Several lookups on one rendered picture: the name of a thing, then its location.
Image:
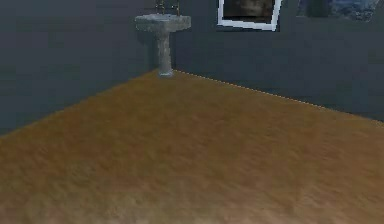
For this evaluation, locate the blue grey wall picture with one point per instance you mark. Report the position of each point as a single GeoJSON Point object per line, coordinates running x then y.
{"type": "Point", "coordinates": [340, 8]}

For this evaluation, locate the white framed dark picture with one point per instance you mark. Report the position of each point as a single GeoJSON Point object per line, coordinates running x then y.
{"type": "Point", "coordinates": [248, 13]}

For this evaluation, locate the brass sink tap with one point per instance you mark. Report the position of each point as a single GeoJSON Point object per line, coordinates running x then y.
{"type": "Point", "coordinates": [166, 7]}

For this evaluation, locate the grey stone pedestal sink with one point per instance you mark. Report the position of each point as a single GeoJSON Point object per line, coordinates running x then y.
{"type": "Point", "coordinates": [164, 40]}

